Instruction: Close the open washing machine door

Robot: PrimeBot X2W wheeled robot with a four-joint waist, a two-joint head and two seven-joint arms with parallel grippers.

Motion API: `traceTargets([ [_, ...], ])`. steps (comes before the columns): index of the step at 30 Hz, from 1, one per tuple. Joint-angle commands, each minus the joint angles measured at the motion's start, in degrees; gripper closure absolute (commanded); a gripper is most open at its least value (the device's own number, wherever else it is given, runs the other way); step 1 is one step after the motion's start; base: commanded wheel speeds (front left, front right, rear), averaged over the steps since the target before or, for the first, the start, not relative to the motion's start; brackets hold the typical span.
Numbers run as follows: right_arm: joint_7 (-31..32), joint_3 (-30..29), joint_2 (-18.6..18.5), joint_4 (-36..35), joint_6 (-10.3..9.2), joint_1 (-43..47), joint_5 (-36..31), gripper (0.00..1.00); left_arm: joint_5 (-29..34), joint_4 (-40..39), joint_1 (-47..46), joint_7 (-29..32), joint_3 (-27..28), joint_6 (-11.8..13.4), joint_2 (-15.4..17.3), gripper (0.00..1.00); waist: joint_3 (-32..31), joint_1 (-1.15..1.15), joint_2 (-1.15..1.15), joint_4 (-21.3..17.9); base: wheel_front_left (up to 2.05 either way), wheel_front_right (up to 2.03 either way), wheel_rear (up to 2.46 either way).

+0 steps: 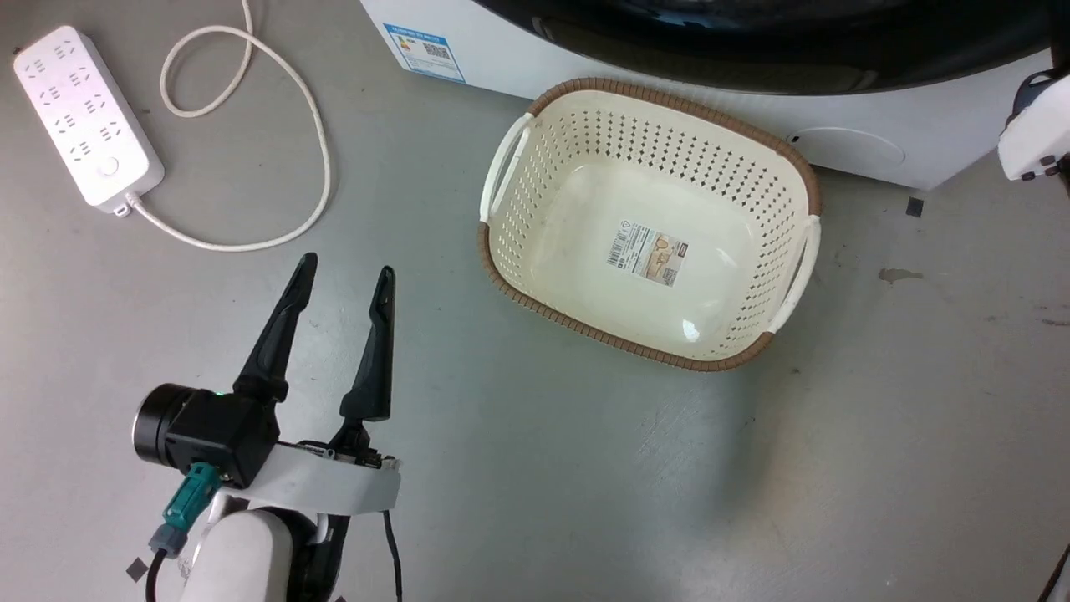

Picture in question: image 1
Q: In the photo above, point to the blue energy label sticker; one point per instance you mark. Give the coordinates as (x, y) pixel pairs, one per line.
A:
(425, 52)

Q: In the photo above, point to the black round washing machine door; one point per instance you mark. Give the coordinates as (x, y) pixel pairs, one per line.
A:
(752, 46)

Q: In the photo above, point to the paper label sticker in basket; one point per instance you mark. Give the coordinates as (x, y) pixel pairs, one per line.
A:
(648, 253)

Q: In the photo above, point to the small grey tape piece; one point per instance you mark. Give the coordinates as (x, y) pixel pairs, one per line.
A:
(137, 570)

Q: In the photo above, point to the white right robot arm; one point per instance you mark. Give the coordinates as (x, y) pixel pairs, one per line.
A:
(1036, 134)

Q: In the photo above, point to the white washing machine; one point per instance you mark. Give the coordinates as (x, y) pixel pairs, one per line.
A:
(501, 58)

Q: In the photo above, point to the small black tape piece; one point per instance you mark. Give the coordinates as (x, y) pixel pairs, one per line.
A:
(914, 207)

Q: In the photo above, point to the round white filter cover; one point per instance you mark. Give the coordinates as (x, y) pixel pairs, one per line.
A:
(853, 149)

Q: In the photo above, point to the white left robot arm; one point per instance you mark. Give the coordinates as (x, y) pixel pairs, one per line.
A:
(242, 556)

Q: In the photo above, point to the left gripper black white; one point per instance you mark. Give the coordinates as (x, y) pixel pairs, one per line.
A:
(217, 431)

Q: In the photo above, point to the cream laundry basket brown rim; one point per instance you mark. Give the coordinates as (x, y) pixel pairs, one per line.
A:
(585, 209)

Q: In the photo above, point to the white power strip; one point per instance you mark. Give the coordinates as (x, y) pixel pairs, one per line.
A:
(84, 113)

